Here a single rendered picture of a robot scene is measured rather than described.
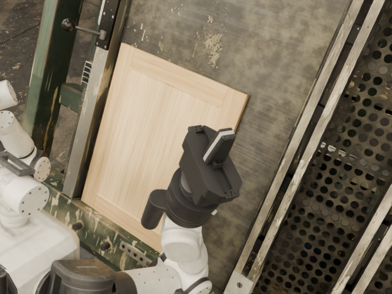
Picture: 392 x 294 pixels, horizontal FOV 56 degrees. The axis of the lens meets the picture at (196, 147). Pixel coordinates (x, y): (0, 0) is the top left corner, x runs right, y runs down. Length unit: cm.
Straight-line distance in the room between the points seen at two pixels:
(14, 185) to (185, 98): 53
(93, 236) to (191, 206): 80
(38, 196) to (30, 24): 364
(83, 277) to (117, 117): 64
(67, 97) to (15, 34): 282
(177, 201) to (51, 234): 31
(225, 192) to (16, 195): 39
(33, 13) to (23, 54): 77
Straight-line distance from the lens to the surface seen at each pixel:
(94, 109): 123
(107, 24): 119
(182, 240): 64
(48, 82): 140
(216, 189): 50
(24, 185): 73
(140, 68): 114
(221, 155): 50
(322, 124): 88
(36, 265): 76
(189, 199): 57
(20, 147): 112
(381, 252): 94
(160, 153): 112
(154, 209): 63
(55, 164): 164
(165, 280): 84
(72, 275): 69
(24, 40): 407
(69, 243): 79
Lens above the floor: 199
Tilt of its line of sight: 49 degrees down
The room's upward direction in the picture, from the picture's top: straight up
